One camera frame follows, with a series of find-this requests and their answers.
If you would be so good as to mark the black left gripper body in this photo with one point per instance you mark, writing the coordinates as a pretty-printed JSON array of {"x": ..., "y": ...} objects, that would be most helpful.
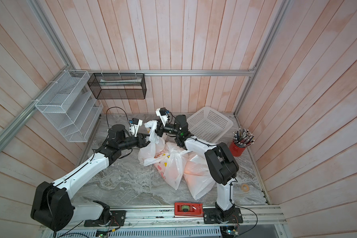
[{"x": 133, "y": 142}]

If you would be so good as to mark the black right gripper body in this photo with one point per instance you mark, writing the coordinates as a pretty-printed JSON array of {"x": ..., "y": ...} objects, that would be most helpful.
[{"x": 169, "y": 130}]

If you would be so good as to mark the white printed bag back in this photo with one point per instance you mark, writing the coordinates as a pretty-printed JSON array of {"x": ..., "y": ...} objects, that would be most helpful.
[{"x": 156, "y": 144}]

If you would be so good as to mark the white printed bag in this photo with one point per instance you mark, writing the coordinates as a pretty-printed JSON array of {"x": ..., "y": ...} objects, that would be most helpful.
[
  {"x": 170, "y": 164},
  {"x": 156, "y": 144}
]

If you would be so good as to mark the white plastic bag front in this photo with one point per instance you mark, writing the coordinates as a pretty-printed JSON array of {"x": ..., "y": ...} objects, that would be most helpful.
[{"x": 197, "y": 176}]

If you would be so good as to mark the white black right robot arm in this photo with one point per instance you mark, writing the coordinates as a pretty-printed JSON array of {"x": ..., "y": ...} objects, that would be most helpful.
[{"x": 221, "y": 164}]

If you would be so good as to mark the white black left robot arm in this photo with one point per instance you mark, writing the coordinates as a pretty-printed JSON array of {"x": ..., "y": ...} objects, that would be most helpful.
[{"x": 52, "y": 205}]

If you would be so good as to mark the white plastic perforated basket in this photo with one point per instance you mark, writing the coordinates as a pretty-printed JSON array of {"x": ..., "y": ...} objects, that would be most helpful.
[{"x": 208, "y": 124}]

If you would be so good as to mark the red tape dispenser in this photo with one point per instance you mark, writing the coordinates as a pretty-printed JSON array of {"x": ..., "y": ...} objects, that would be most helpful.
[{"x": 188, "y": 209}]

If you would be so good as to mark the red cup of pens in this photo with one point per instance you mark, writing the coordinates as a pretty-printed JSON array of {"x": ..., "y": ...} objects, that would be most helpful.
[{"x": 242, "y": 139}]

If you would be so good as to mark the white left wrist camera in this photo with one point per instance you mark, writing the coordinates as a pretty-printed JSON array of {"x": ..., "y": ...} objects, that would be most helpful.
[{"x": 134, "y": 126}]

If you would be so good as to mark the black wire mesh basket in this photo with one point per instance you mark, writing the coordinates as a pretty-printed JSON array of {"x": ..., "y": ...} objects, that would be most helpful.
[{"x": 118, "y": 86}]

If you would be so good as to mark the white wire mesh shelf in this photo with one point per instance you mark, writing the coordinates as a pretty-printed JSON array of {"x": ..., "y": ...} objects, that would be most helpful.
[{"x": 71, "y": 110}]

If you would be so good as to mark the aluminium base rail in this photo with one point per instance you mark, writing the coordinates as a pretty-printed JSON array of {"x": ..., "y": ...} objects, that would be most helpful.
[{"x": 162, "y": 221}]

